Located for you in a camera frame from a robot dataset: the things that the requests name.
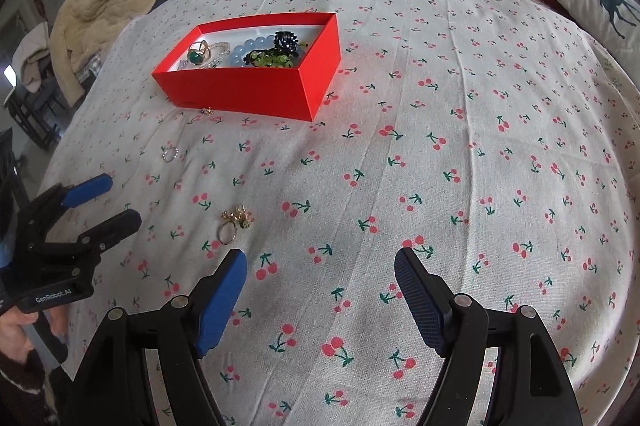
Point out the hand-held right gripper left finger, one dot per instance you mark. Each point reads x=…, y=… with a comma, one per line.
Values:
x=220, y=306

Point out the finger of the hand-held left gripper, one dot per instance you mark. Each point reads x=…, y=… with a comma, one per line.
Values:
x=112, y=226
x=87, y=191

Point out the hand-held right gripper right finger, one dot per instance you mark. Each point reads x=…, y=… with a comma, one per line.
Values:
x=420, y=301

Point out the red cardboard box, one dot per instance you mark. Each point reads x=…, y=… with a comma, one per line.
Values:
x=240, y=91

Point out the black hair claw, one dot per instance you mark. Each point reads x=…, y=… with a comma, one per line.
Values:
x=287, y=40

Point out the person's left forearm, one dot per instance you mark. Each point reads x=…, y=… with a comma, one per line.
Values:
x=25, y=391

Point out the person's left hand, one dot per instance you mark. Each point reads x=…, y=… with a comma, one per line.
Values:
x=20, y=331

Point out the black chair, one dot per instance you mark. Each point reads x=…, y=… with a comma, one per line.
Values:
x=35, y=116

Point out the cherry print tablecloth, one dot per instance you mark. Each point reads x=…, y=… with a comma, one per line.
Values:
x=400, y=131

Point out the deer print pillow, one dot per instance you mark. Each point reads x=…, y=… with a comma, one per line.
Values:
x=600, y=11

